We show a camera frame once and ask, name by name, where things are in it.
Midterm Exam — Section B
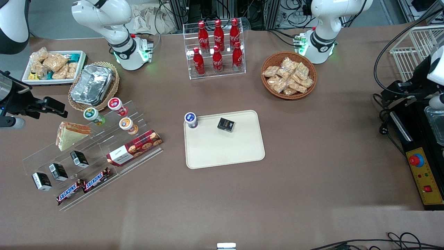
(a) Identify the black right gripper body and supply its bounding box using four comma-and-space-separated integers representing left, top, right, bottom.
0, 71, 41, 118

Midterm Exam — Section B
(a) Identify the triangular sandwich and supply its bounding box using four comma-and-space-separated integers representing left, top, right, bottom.
56, 122, 91, 152

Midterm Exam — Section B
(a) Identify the beige plastic serving tray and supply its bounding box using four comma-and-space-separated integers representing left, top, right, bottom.
183, 110, 266, 169

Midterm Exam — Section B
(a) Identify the white rectangular dish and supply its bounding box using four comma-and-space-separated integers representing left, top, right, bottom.
22, 51, 86, 85

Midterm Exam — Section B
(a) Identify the silver metal bar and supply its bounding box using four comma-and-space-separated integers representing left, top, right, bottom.
390, 111, 413, 143

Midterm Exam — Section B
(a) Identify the stainless steel food container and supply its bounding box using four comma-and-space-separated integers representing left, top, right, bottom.
425, 106, 444, 146

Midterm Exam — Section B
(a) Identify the green lid yogurt cup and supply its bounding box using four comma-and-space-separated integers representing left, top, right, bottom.
83, 108, 105, 126

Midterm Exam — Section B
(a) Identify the aluminium foil container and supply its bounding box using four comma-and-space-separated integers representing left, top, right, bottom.
71, 64, 115, 106

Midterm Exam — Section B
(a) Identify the small black carton box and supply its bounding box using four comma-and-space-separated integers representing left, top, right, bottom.
49, 163, 68, 181
32, 172, 52, 191
70, 151, 89, 168
217, 118, 236, 133

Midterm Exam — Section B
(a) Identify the clear acrylic stepped stand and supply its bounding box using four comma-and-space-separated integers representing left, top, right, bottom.
22, 101, 164, 211

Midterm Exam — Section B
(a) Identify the red lid yogurt cup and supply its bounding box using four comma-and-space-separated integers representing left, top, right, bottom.
108, 98, 128, 117

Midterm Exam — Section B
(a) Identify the oval wicker basket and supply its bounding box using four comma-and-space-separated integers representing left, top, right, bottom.
68, 62, 120, 111

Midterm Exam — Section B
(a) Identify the orange lid yogurt cup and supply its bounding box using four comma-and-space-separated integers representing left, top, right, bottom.
119, 117, 138, 135

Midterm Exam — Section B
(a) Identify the Snickers chocolate bar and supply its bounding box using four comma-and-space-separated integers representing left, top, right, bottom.
82, 167, 111, 193
57, 179, 85, 205

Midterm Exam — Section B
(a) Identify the black machine with yellow panel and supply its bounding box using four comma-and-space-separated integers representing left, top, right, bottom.
388, 104, 444, 211

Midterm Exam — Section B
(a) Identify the red plaid cookie box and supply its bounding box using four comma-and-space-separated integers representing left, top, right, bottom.
106, 130, 163, 167

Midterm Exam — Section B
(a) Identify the beige cloth bag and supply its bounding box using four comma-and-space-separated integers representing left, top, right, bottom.
126, 4, 177, 35

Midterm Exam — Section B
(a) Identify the round wicker basket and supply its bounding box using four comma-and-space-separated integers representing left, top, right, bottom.
261, 52, 317, 100

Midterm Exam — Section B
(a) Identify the blue lid yogurt cup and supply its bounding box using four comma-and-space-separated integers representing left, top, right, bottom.
184, 112, 198, 129

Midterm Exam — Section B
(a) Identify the clear acrylic bottle rack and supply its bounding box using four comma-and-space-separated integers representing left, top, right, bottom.
183, 20, 246, 80

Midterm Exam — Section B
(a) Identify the red Coca-Cola bottle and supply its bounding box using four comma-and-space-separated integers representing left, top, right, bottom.
212, 45, 223, 73
230, 18, 240, 49
232, 42, 243, 71
198, 21, 210, 53
214, 19, 225, 52
193, 47, 205, 76

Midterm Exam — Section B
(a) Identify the aluminium equipment rack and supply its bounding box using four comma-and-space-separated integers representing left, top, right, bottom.
168, 0, 313, 31

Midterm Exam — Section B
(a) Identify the thick black cable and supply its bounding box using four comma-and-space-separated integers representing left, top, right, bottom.
373, 7, 444, 98

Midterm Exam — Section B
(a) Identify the white wire basket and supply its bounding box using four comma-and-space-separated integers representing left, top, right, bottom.
389, 25, 444, 82

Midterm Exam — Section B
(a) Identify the black power cord with plug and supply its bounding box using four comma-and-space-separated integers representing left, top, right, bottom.
373, 93, 408, 155

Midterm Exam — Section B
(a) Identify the metal frame with equipment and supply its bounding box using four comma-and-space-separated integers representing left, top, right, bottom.
397, 0, 444, 25

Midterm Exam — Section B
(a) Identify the looped black cable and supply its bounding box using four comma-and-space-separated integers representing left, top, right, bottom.
387, 232, 422, 250

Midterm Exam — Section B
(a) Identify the long black cable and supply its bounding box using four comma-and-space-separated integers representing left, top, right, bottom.
309, 238, 444, 250

